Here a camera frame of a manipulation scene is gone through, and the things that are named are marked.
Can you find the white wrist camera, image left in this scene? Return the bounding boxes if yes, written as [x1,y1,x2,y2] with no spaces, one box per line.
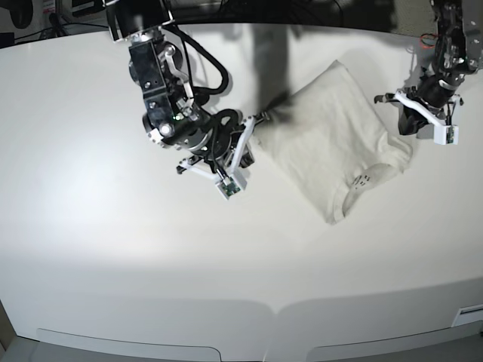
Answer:
[177,110,269,200]

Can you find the white wrist camera, image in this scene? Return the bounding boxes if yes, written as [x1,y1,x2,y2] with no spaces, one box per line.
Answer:
[374,87,464,146]
[177,110,269,200]

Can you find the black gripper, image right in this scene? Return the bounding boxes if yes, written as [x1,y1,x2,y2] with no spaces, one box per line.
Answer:
[398,106,429,136]

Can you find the black cables behind table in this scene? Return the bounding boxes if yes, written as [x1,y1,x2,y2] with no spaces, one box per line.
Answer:
[22,0,110,41]

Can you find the light grey T-shirt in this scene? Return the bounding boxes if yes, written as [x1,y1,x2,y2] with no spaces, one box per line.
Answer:
[255,61,412,225]

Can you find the black robot arm, image left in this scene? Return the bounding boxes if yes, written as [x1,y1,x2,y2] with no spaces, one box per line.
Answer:
[103,1,254,176]

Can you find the white wrist camera, image right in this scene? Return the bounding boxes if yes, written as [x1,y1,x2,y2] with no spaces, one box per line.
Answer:
[374,87,464,146]

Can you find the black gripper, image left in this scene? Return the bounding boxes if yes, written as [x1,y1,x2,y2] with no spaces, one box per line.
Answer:
[204,124,245,173]

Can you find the black round object top-left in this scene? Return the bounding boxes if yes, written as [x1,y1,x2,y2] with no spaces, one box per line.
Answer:
[9,0,33,29]

